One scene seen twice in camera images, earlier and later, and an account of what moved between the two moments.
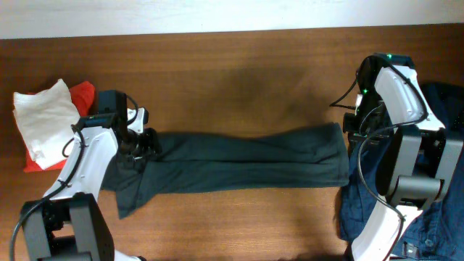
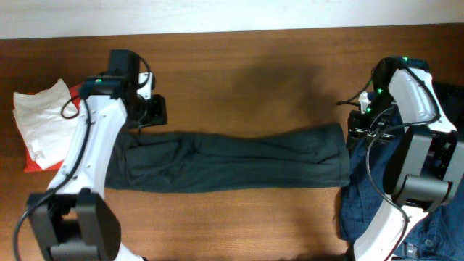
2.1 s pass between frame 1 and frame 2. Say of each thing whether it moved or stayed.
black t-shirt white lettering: stayed
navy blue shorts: stayed
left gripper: moved
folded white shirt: stayed
